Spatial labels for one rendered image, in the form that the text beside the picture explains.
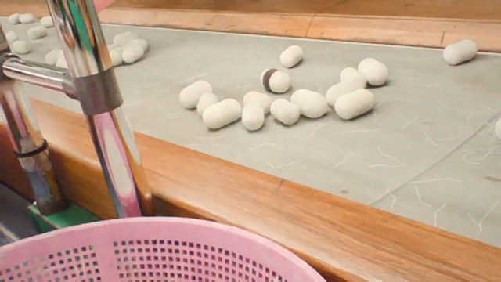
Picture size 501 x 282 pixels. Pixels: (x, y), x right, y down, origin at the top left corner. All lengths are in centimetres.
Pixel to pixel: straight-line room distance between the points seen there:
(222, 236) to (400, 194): 12
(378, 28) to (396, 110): 20
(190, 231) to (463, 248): 14
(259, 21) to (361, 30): 17
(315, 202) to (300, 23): 45
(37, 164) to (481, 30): 43
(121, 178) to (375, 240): 15
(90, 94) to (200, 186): 9
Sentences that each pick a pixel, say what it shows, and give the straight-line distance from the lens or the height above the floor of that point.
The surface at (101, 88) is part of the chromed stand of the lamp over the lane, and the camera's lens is 31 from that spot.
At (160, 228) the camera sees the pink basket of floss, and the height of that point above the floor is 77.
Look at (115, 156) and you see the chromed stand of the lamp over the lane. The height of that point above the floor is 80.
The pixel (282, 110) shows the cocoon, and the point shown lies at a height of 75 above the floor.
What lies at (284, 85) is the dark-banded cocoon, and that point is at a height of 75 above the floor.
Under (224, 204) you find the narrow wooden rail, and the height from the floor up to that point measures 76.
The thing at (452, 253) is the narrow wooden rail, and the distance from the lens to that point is 26.
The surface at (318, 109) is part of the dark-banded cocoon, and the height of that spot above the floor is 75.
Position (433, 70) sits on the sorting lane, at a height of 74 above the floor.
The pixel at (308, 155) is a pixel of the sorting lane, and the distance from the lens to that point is 41.
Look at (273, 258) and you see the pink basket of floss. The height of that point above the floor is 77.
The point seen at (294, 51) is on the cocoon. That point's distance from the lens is 60.
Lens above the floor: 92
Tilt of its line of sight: 24 degrees down
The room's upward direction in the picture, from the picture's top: 11 degrees counter-clockwise
